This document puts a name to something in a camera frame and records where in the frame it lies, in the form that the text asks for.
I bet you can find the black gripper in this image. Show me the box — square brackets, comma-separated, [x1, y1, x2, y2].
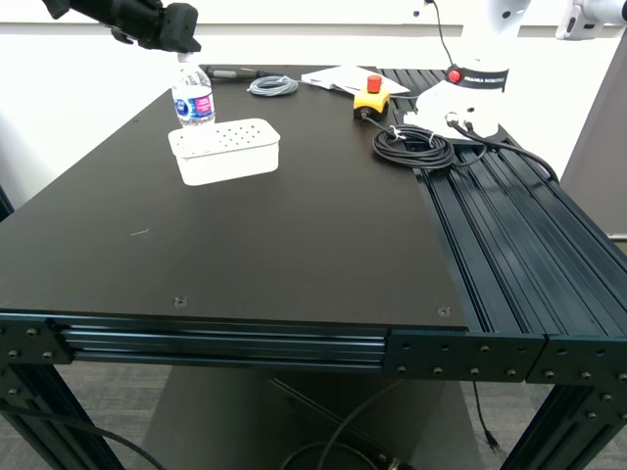
[110, 2, 202, 54]

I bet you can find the clear plastic water bottle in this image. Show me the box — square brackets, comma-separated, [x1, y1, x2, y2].
[170, 52, 217, 129]

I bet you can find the white perforated plastic basket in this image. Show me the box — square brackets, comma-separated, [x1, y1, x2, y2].
[167, 117, 282, 187]

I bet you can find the white paper booklet stack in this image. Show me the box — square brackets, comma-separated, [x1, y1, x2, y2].
[301, 65, 411, 96]

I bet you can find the yellow emergency stop button box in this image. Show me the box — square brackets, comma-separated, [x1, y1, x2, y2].
[353, 75, 392, 121]

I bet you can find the beige wall cable trunking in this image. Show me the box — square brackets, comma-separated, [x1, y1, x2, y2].
[0, 0, 464, 38]

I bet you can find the grey coiled cable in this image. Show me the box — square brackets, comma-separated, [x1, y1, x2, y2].
[246, 75, 299, 98]

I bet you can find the white wall power outlet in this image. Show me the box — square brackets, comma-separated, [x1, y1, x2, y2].
[410, 0, 445, 24]

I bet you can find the black power cable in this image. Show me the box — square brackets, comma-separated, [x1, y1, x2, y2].
[423, 0, 457, 70]

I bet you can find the black coiled cable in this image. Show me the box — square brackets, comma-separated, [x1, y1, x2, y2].
[361, 112, 457, 170]

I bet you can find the black robot connector cable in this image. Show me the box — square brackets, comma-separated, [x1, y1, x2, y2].
[443, 112, 562, 183]

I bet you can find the black aluminium extrusion table frame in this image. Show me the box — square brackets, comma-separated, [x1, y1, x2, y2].
[0, 66, 627, 470]

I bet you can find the black hanging cable with plug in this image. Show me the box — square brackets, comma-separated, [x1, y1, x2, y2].
[471, 381, 502, 452]

